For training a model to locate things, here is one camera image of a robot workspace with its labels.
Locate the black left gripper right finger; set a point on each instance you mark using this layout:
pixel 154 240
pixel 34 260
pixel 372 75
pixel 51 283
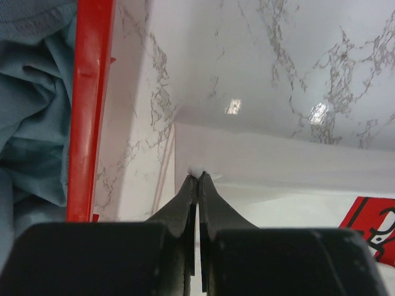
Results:
pixel 229 245

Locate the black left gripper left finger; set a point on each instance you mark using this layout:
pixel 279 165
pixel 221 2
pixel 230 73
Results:
pixel 176 263

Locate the white t-shirt red print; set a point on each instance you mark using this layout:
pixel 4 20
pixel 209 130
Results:
pixel 286 183

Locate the red plastic bin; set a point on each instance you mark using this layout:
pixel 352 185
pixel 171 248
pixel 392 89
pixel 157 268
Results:
pixel 93 41

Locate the light blue t-shirt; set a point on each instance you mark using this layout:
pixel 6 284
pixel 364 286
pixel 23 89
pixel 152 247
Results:
pixel 37 58

